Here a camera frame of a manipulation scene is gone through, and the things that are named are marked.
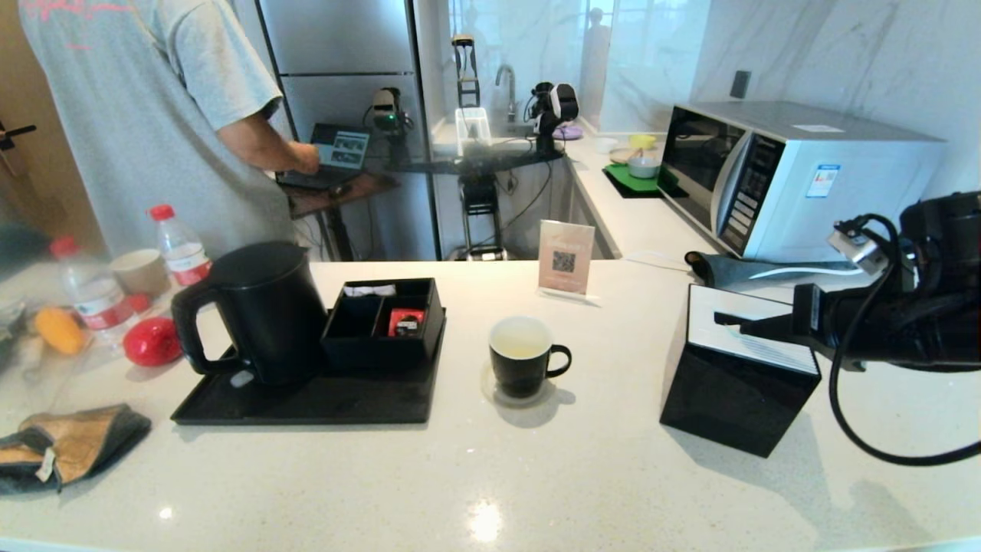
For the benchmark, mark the white sachet packets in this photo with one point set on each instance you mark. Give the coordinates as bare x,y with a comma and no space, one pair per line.
368,290

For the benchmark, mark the beige round coaster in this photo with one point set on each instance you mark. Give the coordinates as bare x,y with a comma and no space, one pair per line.
487,389

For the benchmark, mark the black mug white inside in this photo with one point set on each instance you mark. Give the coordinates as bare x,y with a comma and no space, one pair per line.
517,376

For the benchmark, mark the red sachet packet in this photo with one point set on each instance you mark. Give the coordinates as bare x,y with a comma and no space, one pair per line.
402,322

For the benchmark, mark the open laptop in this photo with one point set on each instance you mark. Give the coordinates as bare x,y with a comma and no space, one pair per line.
345,149

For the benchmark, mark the brown and black cloth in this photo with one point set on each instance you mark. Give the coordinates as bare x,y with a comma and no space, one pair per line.
77,441

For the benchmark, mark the person's right forearm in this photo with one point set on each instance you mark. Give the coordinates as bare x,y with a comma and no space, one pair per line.
257,146

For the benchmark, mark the dark pink vegetable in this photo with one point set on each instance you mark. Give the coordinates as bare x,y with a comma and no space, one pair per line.
138,301

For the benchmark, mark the blurred red-capped water bottle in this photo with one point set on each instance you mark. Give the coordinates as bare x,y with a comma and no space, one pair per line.
96,303

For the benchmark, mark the person in grey t-shirt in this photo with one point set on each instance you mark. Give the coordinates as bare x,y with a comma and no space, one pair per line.
146,115

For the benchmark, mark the chrome sink faucet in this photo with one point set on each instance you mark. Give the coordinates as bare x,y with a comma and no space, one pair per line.
507,84

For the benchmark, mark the person's right hand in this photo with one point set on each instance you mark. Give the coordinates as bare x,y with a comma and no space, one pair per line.
308,159

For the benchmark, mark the brown wooden desk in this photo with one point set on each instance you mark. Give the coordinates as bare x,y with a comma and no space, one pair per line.
360,192

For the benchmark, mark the black background robot arm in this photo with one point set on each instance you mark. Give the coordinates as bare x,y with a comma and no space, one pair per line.
553,109

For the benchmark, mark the purple plate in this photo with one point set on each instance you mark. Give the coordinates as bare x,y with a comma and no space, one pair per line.
571,133

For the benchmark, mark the black tissue box white lid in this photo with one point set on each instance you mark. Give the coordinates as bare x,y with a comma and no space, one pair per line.
728,399

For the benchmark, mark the yellow bowl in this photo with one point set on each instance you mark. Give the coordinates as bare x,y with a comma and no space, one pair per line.
642,142

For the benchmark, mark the dark wall socket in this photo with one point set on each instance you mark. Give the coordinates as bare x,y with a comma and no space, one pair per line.
739,85

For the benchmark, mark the black compartment organizer box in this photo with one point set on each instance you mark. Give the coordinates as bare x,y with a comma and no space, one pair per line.
375,356

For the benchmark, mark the silver refrigerator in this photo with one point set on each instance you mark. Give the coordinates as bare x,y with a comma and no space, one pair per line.
345,38

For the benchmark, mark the silver microwave oven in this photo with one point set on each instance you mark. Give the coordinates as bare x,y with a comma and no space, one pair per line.
805,184

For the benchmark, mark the black serving tray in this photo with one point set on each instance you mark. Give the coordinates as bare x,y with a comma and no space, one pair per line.
368,402

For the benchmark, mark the brown paper cup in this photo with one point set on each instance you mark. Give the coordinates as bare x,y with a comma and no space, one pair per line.
142,272

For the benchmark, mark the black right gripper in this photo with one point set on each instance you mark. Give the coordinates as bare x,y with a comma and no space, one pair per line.
866,330

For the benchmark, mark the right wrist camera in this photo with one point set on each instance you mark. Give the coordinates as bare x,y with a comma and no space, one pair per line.
858,247

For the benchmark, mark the black pedestal table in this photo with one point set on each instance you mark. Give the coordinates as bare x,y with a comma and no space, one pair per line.
479,195

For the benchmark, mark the black electric kettle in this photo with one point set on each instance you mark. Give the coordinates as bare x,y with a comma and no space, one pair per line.
268,322

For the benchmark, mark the green placemat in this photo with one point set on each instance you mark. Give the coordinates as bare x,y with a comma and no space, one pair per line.
625,180

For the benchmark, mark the QR code sign stand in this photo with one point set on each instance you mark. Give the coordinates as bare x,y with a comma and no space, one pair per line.
565,257

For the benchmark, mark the brown wooden door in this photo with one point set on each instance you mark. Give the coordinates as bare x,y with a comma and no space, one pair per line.
31,115

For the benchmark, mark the red ball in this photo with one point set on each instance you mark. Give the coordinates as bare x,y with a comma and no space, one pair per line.
152,341

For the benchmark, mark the orange fruit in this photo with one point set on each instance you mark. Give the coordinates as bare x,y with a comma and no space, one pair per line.
60,331

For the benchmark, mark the grey white bowl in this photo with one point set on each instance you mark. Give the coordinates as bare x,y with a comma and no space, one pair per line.
642,166

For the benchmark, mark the camera device green light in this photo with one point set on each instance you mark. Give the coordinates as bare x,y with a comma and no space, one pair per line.
385,105

